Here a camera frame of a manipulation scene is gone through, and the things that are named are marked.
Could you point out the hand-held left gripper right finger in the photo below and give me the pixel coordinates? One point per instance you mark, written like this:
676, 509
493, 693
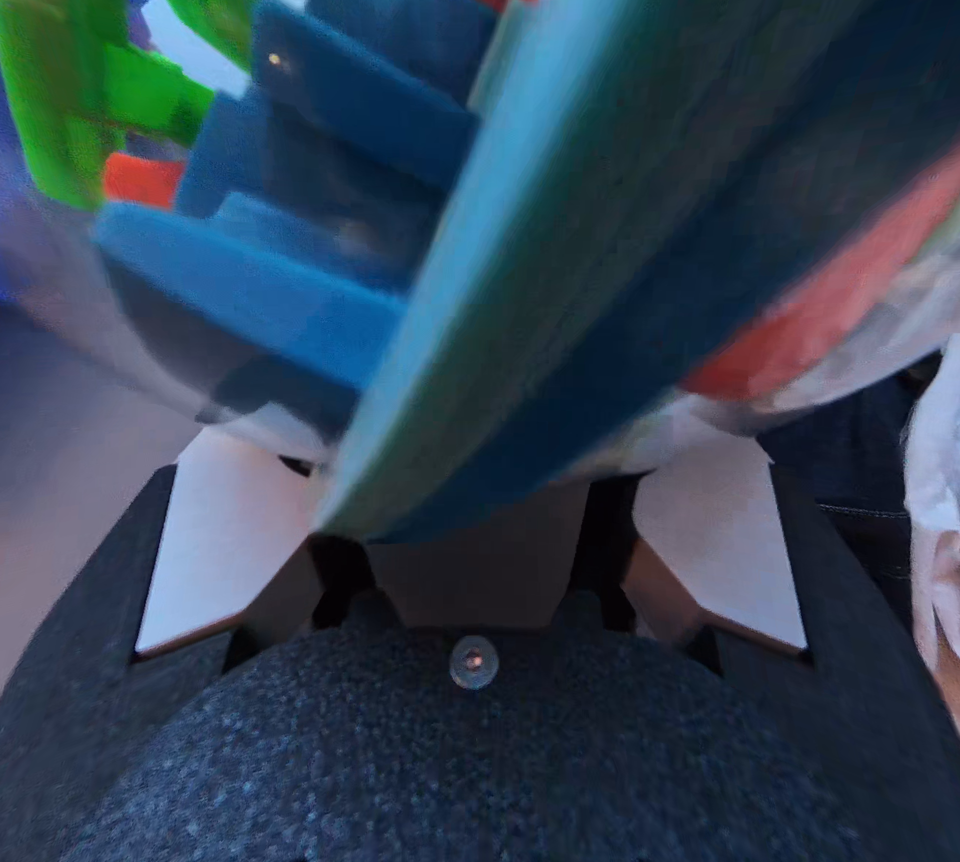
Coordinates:
727, 547

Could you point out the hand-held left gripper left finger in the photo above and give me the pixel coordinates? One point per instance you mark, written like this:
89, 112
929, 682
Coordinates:
217, 539

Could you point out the clear plastic maze ball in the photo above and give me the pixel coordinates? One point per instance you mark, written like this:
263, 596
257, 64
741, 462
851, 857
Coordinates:
525, 201

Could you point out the person's blue jeans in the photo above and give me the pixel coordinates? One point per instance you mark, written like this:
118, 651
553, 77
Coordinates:
847, 442

